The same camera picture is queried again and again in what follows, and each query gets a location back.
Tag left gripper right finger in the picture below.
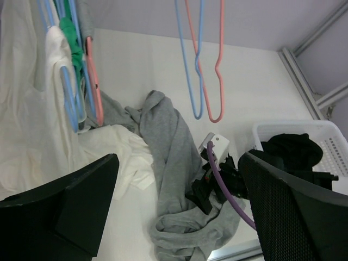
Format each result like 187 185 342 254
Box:
238 153 347 260

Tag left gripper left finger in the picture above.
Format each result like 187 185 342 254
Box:
1 154 120 260

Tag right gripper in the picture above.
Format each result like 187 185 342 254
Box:
185 155 248 215

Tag grey garment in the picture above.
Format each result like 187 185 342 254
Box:
126 90 240 260

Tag black tank top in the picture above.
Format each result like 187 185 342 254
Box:
261 133 323 171

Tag pink wire hanger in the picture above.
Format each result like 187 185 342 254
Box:
185 0 225 123

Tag light blue wire hanger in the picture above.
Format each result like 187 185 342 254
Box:
173 0 206 120

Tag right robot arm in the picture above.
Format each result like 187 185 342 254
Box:
185 150 339 215

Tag white garment pile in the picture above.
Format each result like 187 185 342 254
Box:
1 1 154 200

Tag white plastic basket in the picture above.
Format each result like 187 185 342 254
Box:
252 120 347 195

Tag bundle of coloured hangers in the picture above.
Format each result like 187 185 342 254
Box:
36 1 93 134

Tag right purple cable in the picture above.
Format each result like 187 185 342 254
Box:
206 140 258 231

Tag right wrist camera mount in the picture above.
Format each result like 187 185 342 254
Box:
198 132 230 165

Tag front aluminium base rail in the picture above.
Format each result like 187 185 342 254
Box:
208 239 262 261

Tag right aluminium frame post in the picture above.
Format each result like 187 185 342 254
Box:
278 1 347 120

